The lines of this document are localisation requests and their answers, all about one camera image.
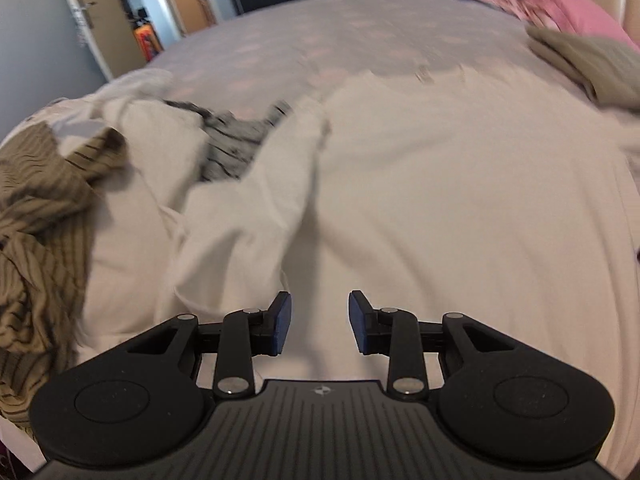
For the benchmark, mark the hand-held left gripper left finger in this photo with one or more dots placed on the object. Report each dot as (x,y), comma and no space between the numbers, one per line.
(282,322)

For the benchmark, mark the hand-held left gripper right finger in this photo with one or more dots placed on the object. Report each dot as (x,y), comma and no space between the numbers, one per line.
(357,322)

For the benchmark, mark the white t-shirt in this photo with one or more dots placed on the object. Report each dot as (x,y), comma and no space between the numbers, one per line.
(450,210)

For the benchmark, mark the white waffle-textured garment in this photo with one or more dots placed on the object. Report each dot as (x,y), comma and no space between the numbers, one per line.
(140,220)

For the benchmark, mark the grey striped garment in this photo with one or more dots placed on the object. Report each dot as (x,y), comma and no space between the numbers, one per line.
(230,145)

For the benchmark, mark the brown striped garment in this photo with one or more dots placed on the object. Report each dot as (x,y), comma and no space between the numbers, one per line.
(35,220)

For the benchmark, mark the plain white garment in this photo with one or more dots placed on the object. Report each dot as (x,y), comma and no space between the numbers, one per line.
(135,82)

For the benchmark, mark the bed with polka-dot sheet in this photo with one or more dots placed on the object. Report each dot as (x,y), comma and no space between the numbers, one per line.
(310,35)

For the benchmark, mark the orange red stool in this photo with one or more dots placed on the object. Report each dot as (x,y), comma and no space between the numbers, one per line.
(145,35)

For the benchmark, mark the beige room door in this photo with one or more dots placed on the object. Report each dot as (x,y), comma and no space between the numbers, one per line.
(82,35)

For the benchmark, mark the olive folded blanket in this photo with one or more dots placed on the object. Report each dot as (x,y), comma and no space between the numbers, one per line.
(590,60)

